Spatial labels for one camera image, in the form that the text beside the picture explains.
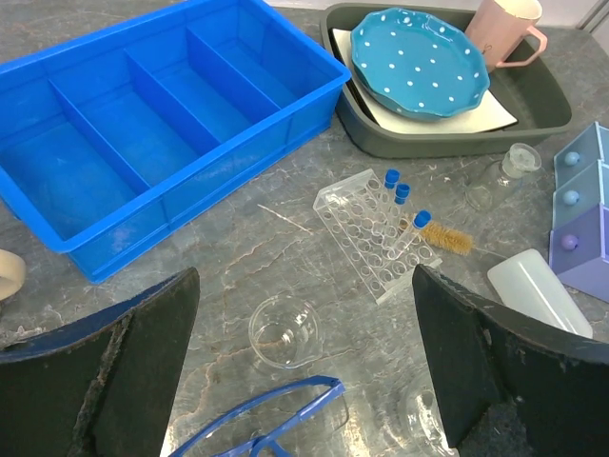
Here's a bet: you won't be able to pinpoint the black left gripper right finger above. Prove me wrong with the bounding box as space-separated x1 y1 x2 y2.
412 265 608 456

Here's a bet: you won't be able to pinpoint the blue divided plastic bin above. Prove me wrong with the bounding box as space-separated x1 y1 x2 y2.
1 1 350 283

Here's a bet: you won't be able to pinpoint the blue capped test tube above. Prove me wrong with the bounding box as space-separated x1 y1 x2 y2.
379 169 400 221
387 209 432 260
384 183 410 239

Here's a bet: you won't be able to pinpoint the white plastic wash bottle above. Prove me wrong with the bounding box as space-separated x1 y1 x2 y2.
487 248 593 338

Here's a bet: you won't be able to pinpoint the beige floral mug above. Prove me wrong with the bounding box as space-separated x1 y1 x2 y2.
0 249 27 300

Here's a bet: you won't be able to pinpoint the brown test tube brush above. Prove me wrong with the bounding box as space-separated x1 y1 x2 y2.
409 220 474 255

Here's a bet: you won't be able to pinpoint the pink ceramic mug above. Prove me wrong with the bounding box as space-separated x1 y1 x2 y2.
465 0 548 72

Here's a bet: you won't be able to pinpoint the blue polka dot plate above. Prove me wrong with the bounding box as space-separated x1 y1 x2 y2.
350 8 490 121

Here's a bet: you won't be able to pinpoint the purple blue drawer organizer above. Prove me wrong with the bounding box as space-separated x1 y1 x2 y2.
549 122 608 302

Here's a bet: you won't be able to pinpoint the dark green plastic tray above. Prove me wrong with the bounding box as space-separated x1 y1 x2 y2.
320 3 572 159

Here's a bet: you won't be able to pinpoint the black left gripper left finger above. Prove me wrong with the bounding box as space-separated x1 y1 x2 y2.
1 268 200 456

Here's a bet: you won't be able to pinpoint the clear round glass flask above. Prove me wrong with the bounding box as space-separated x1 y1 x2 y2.
398 377 460 456

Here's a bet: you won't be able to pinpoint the blue safety glasses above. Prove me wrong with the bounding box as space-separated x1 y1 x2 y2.
170 375 349 456

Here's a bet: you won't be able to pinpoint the white square plate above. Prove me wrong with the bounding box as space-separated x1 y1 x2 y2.
332 29 517 134

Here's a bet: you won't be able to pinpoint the clear test tube rack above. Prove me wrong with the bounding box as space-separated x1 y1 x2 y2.
313 169 442 305

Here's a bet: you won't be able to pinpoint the clear glass beaker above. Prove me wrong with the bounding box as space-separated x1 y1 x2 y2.
248 293 324 369

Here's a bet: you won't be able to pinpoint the clear glass stoppered bottle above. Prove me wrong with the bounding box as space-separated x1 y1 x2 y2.
465 143 541 211

